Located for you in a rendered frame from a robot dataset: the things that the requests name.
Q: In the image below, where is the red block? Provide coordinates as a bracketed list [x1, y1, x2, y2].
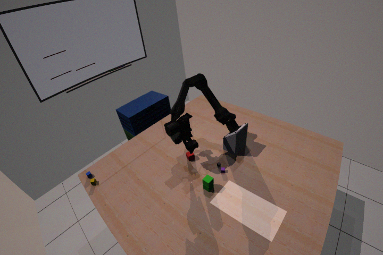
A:
[186, 152, 195, 161]

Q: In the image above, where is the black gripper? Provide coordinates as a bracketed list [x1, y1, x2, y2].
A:
[180, 128, 198, 154]

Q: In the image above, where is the small yellow block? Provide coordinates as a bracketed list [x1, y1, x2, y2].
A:
[90, 178, 97, 185]

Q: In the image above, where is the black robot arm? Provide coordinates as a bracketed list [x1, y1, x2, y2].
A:
[164, 73, 241, 144]

